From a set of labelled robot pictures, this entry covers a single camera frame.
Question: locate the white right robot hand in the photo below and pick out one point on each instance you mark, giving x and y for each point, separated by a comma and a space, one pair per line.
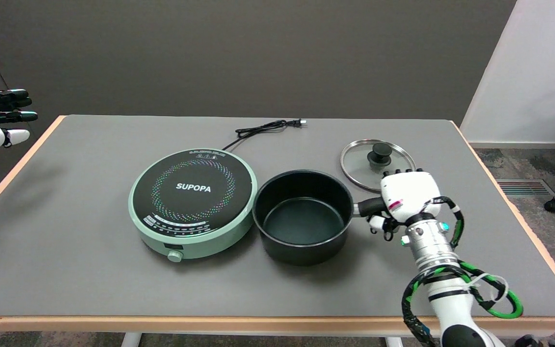
405, 197

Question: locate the black soup pot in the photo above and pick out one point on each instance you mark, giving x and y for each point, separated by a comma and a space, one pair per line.
301, 219

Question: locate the glass pot lid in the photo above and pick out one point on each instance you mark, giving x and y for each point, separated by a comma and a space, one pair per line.
362, 161

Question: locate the floor air vent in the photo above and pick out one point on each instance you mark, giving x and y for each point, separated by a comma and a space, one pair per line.
523, 187

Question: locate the white table leg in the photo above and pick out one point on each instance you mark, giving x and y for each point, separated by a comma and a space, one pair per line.
132, 339
394, 341

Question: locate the grey table mat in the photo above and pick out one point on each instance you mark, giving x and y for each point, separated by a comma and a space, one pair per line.
239, 212

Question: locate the green induction cooker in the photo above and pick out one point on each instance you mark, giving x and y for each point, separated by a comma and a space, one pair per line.
193, 202

